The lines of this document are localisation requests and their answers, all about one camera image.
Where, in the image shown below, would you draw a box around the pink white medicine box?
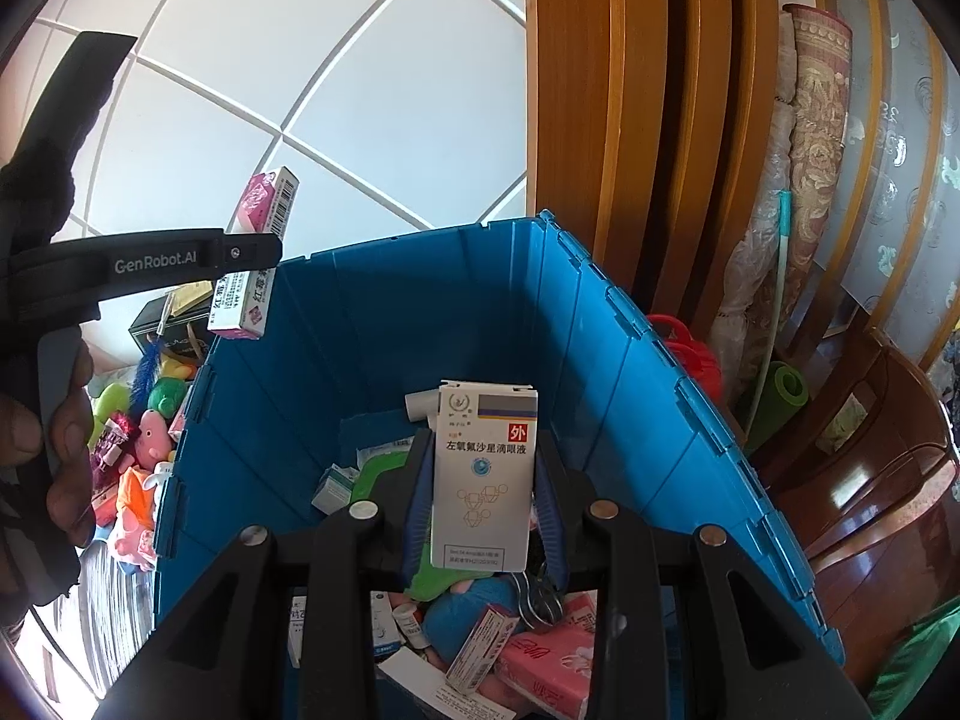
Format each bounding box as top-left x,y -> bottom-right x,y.
205,164 -> 301,341

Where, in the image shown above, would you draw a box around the white eye drop box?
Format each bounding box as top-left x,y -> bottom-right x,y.
430,380 -> 539,574

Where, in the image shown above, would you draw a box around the orange dress pig plush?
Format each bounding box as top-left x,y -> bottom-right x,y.
107,465 -> 158,572

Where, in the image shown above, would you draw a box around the person left hand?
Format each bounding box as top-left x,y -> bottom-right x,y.
0,343 -> 98,550

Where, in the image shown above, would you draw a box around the black gift box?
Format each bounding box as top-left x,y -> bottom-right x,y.
128,281 -> 213,362

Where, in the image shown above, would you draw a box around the blue feather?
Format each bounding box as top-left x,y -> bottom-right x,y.
128,338 -> 163,419

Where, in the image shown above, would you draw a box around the light green plush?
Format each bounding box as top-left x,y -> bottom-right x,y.
88,382 -> 130,449

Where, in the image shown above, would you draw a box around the red dress pig plush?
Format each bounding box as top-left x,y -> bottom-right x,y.
133,410 -> 172,472

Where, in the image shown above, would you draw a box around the wooden chair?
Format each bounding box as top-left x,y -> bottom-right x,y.
757,325 -> 960,691

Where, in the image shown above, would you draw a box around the blue plastic storage bin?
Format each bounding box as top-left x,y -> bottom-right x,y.
155,216 -> 866,718

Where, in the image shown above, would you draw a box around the rolled patterned carpet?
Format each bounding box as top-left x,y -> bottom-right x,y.
707,1 -> 856,398

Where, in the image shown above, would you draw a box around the wooden door frame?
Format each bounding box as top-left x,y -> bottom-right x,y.
526,0 -> 781,333

